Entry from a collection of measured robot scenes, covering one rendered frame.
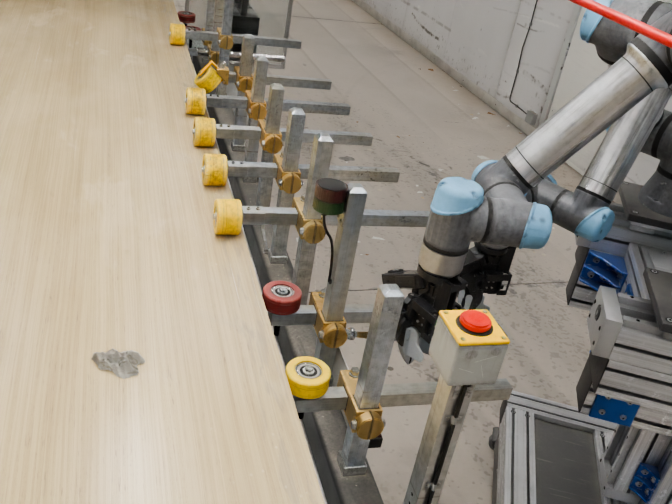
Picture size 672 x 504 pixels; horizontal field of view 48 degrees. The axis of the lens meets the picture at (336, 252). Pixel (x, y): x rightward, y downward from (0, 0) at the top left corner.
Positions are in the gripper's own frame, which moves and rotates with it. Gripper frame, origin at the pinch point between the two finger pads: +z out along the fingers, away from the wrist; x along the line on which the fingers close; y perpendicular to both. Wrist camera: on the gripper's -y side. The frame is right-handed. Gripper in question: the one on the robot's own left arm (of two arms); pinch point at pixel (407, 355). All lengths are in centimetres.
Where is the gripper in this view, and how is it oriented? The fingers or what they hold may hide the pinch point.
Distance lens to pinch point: 137.6
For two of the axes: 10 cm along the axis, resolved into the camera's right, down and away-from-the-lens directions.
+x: 8.1, -1.7, 5.6
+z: -1.6, 8.6, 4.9
